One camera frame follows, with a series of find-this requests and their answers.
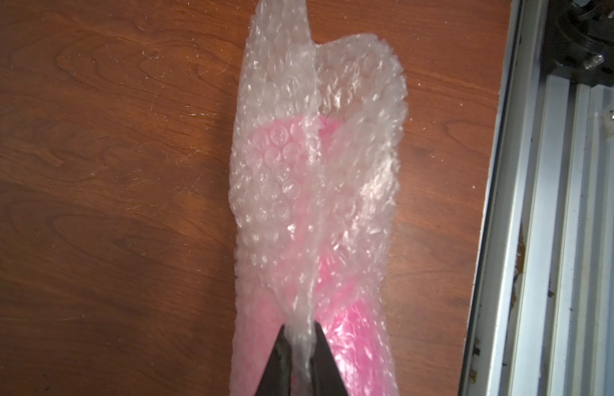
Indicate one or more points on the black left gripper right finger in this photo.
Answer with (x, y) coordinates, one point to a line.
(326, 379)

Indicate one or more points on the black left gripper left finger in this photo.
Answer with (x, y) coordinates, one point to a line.
(276, 378)

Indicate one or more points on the pink plastic wine glass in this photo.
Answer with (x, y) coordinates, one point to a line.
(269, 200)

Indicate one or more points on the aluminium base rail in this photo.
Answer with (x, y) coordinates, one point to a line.
(542, 314)

